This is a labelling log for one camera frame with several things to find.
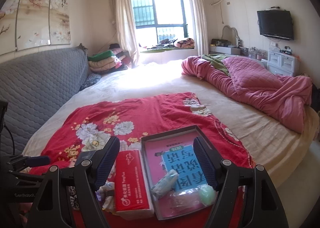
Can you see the left beige curtain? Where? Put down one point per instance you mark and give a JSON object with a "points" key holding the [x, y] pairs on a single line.
{"points": [[126, 28]]}

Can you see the beige curtain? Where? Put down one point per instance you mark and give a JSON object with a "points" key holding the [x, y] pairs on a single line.
{"points": [[200, 24], [126, 28]]}

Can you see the beige bed sheet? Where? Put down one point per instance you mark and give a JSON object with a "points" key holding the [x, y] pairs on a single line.
{"points": [[270, 143]]}

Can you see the white drawer cabinet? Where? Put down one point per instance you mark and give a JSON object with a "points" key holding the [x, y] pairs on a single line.
{"points": [[282, 64]]}

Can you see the stack of folded blankets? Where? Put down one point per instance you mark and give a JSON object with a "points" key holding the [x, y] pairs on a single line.
{"points": [[112, 60]]}

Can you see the right beige curtain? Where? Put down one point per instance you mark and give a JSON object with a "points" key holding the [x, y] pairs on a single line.
{"points": [[200, 24]]}

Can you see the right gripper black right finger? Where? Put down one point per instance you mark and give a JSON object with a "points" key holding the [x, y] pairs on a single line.
{"points": [[223, 176]]}

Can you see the pink quilted comforter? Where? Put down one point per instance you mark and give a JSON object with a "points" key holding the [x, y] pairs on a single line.
{"points": [[283, 98]]}

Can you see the white green tissue pack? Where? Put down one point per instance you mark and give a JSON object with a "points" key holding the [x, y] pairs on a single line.
{"points": [[164, 185]]}

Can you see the red floral blanket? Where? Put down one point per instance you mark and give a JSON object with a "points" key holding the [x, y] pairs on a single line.
{"points": [[133, 119]]}

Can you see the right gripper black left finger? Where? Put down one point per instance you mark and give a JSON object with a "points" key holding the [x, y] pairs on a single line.
{"points": [[91, 171]]}

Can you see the black wall television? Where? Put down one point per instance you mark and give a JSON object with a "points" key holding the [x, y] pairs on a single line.
{"points": [[276, 24]]}

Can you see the red tissue box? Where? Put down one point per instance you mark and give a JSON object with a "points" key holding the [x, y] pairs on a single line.
{"points": [[131, 192]]}

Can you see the window with dark frame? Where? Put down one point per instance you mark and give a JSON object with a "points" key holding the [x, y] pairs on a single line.
{"points": [[159, 22]]}

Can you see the grey quilted headboard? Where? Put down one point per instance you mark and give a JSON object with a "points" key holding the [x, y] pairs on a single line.
{"points": [[36, 86]]}

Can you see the dark grey tray box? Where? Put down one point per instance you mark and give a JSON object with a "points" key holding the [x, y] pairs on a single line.
{"points": [[175, 167]]}

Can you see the clothes on window sill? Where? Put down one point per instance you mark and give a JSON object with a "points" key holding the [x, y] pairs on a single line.
{"points": [[175, 43]]}

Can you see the green sponge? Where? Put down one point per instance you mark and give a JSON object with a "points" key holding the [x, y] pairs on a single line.
{"points": [[207, 194]]}

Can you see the floral wall painting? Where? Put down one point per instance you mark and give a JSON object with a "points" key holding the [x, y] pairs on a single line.
{"points": [[28, 24]]}

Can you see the vanity mirror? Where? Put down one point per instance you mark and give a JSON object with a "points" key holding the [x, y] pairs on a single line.
{"points": [[231, 35]]}

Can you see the dark patterned pillow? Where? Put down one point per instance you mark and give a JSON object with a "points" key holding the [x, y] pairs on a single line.
{"points": [[91, 80]]}

